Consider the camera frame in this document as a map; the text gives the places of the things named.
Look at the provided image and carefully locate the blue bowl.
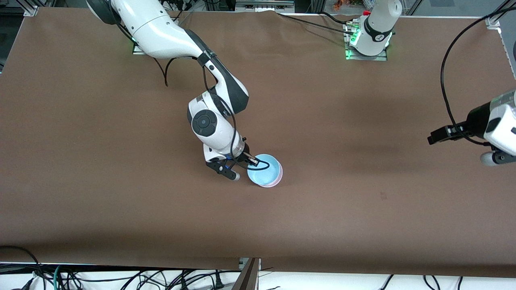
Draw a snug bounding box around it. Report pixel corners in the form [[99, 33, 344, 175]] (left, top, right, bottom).
[[247, 154, 281, 186]]

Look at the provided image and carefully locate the pink bowl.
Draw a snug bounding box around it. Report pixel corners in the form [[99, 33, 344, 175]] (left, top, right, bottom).
[[258, 161, 283, 188]]

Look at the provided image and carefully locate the brown table cloth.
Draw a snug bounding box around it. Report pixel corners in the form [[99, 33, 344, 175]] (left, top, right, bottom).
[[0, 7, 516, 278]]

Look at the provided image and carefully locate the grey power strip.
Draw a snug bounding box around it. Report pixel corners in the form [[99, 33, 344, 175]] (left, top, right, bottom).
[[235, 0, 295, 13]]

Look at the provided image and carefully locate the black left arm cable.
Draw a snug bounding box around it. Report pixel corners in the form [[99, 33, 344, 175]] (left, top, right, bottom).
[[440, 0, 516, 146]]

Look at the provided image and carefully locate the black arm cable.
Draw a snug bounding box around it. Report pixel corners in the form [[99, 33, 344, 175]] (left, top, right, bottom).
[[440, 0, 516, 146], [154, 56, 271, 170]]

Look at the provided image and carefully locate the aluminium frame corner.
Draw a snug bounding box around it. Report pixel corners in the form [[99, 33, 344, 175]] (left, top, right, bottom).
[[485, 0, 516, 29], [16, 0, 42, 17]]

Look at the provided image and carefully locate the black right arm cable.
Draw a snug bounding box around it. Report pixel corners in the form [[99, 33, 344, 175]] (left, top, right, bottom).
[[154, 56, 271, 170]]

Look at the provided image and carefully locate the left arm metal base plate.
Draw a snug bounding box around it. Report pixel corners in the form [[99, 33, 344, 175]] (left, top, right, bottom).
[[345, 20, 388, 62]]

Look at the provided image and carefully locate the grey metal post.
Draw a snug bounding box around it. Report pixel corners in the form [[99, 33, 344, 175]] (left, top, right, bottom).
[[232, 258, 261, 290]]

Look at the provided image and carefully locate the long black table cable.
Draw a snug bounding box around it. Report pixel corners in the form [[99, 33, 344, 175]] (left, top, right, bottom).
[[277, 13, 356, 32]]

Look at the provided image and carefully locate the short black table cable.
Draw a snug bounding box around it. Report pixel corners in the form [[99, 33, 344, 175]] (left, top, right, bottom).
[[321, 11, 356, 24]]

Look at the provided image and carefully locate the black looped floor cable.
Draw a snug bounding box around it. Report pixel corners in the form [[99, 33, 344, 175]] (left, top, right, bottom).
[[0, 244, 43, 290]]

